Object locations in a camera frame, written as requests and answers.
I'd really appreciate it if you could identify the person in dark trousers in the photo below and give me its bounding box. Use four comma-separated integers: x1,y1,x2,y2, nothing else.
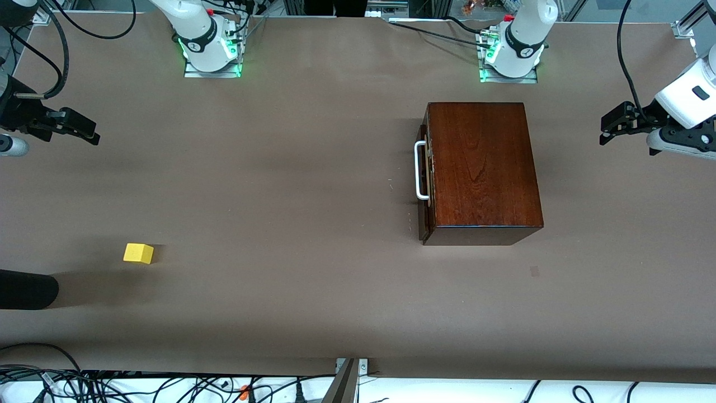
305,0,369,17

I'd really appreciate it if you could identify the grey power strip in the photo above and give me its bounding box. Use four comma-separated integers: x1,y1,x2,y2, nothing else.
366,0,409,17

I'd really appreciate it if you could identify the yellow cube block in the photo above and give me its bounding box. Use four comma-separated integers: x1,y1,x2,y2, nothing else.
123,243,154,265

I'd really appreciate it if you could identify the black cylinder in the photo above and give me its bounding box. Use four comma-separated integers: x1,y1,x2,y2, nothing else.
0,269,60,310

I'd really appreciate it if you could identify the dark brown wooden cabinet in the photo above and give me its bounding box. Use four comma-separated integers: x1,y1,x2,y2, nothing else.
420,102,544,246

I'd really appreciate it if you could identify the thick black floor cable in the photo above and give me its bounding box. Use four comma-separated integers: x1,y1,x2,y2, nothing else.
0,343,84,373

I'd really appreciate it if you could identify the black looping cable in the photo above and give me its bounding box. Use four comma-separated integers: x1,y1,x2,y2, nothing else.
50,0,136,41

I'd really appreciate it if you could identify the black cable on table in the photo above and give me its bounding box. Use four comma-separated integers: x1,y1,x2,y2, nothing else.
389,20,487,48
445,16,484,35

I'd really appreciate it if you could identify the wooden drawer with white handle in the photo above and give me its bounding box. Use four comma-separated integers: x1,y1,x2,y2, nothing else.
414,124,432,242

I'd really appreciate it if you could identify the metal table edge bracket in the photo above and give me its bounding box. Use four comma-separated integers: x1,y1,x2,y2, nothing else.
322,358,370,403

